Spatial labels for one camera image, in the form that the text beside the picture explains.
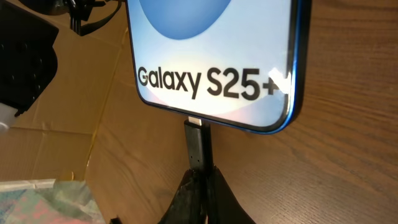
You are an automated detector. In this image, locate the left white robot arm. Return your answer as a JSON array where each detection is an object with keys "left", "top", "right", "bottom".
[{"left": 1, "top": 0, "right": 116, "bottom": 133}]

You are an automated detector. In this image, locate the blue Galaxy smartphone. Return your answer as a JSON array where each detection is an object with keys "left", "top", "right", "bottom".
[{"left": 126, "top": 0, "right": 312, "bottom": 134}]

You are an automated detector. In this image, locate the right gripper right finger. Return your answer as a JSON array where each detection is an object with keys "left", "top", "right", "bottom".
[{"left": 206, "top": 166, "right": 255, "bottom": 224}]

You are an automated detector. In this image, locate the crumpled plastic bag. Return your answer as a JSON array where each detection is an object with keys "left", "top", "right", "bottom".
[{"left": 1, "top": 179, "right": 106, "bottom": 224}]

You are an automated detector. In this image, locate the black charger cable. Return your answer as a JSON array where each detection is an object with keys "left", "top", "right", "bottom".
[{"left": 183, "top": 116, "right": 215, "bottom": 174}]

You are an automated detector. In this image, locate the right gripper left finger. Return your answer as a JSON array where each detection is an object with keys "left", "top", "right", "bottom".
[{"left": 159, "top": 169, "right": 206, "bottom": 224}]

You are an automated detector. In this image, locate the brown cardboard sheet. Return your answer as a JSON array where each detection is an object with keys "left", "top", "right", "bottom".
[{"left": 1, "top": 1, "right": 127, "bottom": 181}]

